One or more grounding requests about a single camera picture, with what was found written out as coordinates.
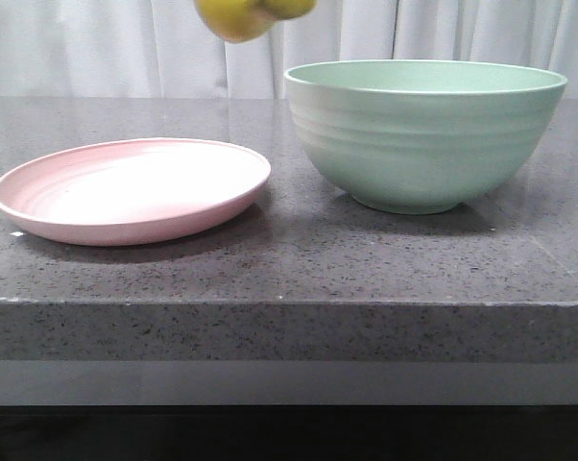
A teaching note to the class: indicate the yellow banana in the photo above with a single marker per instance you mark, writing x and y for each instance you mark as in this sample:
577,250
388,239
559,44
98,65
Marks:
243,20

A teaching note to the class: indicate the green bowl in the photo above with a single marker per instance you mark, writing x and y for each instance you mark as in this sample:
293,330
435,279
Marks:
420,136

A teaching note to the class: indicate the pink plate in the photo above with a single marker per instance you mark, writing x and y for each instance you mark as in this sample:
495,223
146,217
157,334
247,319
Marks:
133,192

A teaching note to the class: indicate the white curtain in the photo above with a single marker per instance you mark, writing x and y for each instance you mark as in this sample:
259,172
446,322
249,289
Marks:
151,49

